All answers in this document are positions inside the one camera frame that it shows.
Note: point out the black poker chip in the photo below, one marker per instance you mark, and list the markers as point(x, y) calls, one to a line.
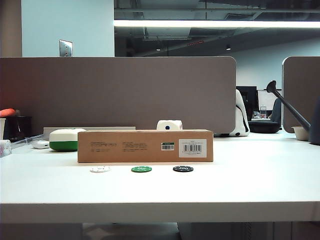
point(183, 168)

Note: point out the brown cardboard box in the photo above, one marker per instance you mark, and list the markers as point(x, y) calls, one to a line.
point(130, 146)

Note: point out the green poker chip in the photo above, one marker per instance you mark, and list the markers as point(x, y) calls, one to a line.
point(141, 169)

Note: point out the white poker chip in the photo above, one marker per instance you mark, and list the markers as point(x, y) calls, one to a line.
point(100, 169)

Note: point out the white floral box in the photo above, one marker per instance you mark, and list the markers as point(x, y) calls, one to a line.
point(5, 148)

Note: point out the white die with blue dot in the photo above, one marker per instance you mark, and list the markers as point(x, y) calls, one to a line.
point(168, 124)

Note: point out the wide grey desk partition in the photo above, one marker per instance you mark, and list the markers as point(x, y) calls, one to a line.
point(120, 92)

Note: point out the white and black plush toy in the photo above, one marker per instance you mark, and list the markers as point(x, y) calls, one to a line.
point(241, 125)

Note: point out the black computer monitor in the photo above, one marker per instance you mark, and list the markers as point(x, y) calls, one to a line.
point(251, 100)

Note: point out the white and green rounded case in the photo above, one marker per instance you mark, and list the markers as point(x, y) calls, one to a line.
point(63, 140)

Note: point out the clear water bottle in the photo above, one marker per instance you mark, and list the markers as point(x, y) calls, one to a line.
point(263, 110)

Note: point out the black round cushion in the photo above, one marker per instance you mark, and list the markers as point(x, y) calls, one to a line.
point(264, 127)

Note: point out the lit white computer monitor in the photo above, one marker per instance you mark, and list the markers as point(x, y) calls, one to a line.
point(266, 100)

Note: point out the ceiling light strip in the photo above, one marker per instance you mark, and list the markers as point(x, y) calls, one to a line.
point(212, 24)

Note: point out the seated person in dark top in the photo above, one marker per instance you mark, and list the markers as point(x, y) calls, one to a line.
point(277, 111)

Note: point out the small white earbud case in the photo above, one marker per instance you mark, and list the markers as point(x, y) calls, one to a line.
point(40, 144)

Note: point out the clear acrylic strip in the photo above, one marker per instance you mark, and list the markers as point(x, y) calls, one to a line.
point(25, 142)

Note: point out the white paper bowl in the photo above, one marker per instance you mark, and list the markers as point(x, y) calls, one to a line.
point(300, 133)

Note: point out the black cup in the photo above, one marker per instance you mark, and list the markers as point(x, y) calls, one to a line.
point(18, 128)

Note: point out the narrow grey desk partition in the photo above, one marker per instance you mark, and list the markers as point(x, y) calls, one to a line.
point(300, 87)

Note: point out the orange object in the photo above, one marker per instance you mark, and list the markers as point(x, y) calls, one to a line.
point(7, 112)

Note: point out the dark grey watering can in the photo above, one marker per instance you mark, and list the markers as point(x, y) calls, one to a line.
point(315, 125)

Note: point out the white paper cup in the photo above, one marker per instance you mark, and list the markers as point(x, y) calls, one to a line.
point(2, 128)

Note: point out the metal wall switch plate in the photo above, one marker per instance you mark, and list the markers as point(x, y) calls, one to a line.
point(66, 48)

